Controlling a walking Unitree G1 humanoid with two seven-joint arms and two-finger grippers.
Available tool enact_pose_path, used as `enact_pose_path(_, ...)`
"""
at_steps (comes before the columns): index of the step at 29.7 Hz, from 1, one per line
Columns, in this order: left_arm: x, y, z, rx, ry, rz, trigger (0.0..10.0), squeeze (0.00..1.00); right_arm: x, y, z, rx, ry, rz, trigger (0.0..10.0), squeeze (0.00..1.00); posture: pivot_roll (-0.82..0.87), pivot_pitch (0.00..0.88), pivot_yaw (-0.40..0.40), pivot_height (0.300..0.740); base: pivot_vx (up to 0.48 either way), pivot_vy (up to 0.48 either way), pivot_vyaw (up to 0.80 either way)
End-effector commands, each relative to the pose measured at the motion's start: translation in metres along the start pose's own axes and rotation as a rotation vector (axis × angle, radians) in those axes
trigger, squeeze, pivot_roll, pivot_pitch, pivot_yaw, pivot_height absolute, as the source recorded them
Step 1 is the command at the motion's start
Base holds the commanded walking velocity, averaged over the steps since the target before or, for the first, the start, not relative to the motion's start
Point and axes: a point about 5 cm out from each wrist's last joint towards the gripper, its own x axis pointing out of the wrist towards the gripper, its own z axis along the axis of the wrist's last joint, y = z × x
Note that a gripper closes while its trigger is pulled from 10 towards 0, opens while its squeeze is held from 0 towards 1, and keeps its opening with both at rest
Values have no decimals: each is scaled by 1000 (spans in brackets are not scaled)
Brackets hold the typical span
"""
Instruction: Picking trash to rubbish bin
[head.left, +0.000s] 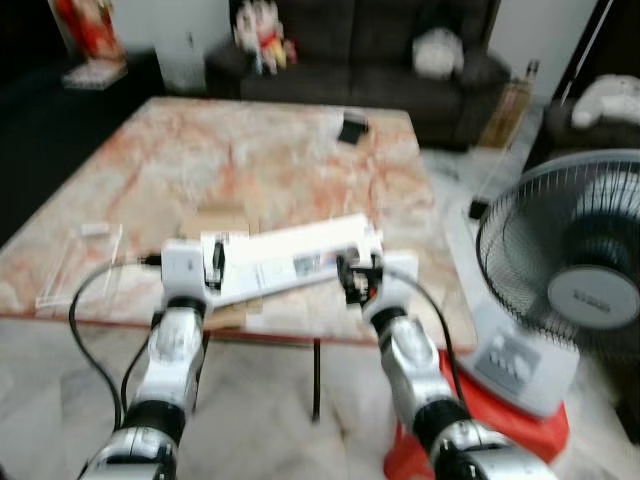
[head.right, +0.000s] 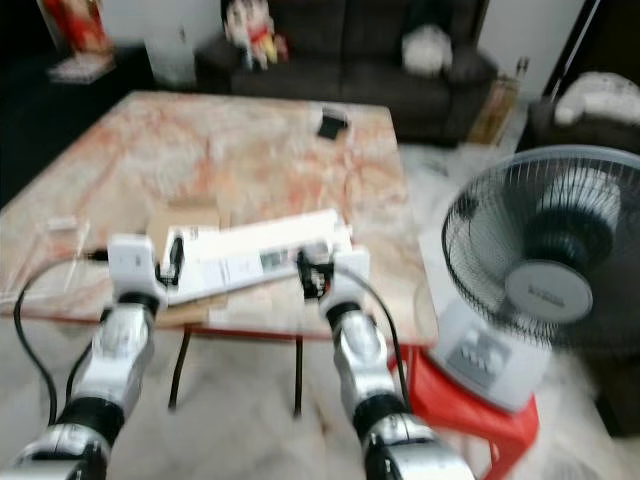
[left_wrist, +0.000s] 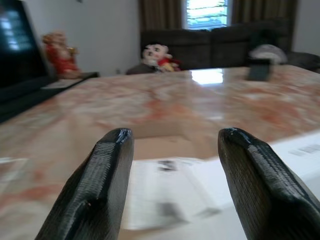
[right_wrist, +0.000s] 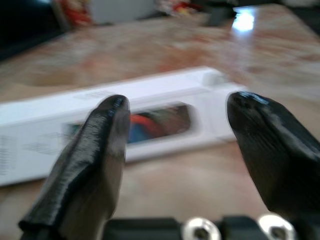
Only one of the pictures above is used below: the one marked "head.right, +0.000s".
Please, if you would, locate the long white carton box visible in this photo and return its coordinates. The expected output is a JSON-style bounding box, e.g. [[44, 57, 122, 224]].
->
[[160, 209, 353, 303]]

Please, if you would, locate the flat brown cardboard piece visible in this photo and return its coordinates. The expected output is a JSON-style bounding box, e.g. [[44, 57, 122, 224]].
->
[[146, 203, 223, 326]]

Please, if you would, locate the clear acrylic stand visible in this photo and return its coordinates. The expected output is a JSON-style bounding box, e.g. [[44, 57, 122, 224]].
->
[[32, 217, 97, 293]]

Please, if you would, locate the marble top coffee table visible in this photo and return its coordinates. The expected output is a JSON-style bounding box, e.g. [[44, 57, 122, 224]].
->
[[0, 90, 439, 416]]

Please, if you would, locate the small black box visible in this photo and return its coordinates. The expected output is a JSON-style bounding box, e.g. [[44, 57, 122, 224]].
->
[[317, 110, 349, 141]]

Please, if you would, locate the red plastic stool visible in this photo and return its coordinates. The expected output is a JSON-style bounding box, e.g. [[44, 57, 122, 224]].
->
[[400, 345, 541, 480]]

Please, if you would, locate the printed pamphlet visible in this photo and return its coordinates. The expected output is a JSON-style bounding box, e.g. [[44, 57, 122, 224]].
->
[[75, 55, 131, 84]]

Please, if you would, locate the dark brown sofa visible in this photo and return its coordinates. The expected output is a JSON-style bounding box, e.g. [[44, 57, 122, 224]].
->
[[195, 0, 501, 147]]

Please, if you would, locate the black and white fan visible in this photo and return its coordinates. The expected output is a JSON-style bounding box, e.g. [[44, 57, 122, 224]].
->
[[435, 145, 640, 416]]

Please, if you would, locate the colourful doll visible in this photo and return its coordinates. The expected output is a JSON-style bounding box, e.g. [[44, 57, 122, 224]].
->
[[222, 0, 289, 71]]

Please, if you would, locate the white fluffy pillow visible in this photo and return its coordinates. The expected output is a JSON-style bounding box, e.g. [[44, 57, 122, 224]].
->
[[402, 25, 454, 77]]

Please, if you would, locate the red figurine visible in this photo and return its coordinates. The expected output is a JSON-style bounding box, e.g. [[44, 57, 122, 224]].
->
[[38, 0, 116, 57]]

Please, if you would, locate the dark armchair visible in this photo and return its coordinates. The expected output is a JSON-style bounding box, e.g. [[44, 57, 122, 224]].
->
[[530, 70, 640, 156]]

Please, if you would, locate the white cushion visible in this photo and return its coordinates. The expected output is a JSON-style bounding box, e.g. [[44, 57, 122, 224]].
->
[[555, 72, 640, 126]]

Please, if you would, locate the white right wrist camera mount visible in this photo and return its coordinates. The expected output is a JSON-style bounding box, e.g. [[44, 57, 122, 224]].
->
[[334, 245, 374, 301]]

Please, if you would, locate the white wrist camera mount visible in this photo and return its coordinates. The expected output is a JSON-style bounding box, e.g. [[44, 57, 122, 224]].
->
[[334, 245, 374, 301], [108, 235, 161, 297]]

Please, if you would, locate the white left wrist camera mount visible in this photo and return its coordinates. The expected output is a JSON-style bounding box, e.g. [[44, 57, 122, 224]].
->
[[108, 235, 161, 297]]

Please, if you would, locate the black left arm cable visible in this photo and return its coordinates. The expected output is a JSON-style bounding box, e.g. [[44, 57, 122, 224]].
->
[[14, 250, 111, 416]]

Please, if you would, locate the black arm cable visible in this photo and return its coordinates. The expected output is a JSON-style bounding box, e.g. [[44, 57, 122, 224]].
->
[[356, 270, 411, 406], [14, 250, 111, 416]]

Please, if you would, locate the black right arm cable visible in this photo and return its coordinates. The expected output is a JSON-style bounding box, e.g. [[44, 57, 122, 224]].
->
[[356, 270, 411, 406]]

